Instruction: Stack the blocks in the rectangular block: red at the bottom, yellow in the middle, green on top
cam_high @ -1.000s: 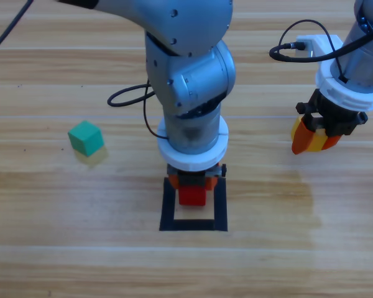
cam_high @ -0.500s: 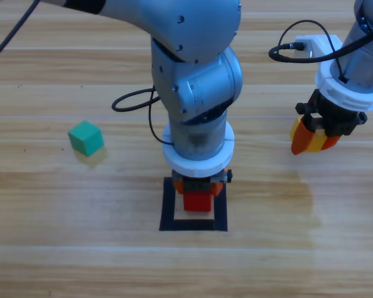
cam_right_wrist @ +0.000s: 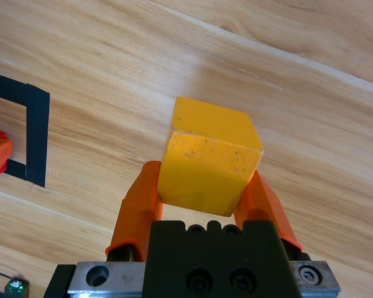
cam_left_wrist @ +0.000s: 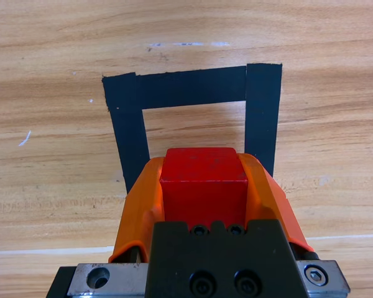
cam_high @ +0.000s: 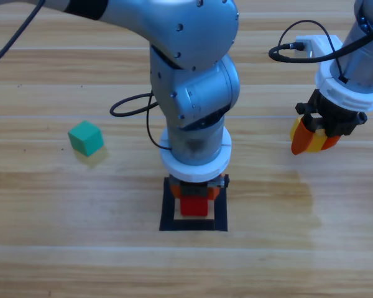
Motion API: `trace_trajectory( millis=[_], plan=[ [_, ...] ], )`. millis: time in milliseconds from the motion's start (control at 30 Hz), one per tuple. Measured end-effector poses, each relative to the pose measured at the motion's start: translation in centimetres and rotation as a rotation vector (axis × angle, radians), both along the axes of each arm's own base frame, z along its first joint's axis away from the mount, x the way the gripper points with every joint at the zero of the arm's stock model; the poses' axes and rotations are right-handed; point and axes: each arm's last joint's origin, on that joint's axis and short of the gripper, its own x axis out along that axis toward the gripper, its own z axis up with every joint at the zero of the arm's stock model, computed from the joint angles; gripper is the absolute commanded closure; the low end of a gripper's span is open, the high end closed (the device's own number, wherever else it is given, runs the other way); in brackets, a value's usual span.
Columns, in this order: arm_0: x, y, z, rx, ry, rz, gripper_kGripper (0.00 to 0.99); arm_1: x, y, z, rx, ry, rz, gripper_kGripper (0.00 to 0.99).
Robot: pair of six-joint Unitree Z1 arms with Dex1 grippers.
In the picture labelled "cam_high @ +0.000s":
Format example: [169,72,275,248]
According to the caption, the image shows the thin black arm wire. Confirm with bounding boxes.
[278,20,351,84]
[145,92,168,150]

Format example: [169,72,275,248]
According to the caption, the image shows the red wooden cube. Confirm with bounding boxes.
[180,196,210,217]

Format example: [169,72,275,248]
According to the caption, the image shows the green wooden cube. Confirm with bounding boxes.
[67,120,105,157]

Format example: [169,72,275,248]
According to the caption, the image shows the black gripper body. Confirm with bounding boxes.
[170,174,230,198]
[295,89,368,137]

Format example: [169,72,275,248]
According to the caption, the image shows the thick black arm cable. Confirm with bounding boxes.
[109,92,159,118]
[269,26,373,63]

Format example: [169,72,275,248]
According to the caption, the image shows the black tape square outline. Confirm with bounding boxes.
[159,176,228,232]

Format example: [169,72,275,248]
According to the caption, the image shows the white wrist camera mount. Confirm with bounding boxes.
[160,127,233,183]
[295,35,373,112]

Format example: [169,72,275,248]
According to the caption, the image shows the yellow wooden cube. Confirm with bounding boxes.
[289,117,328,153]

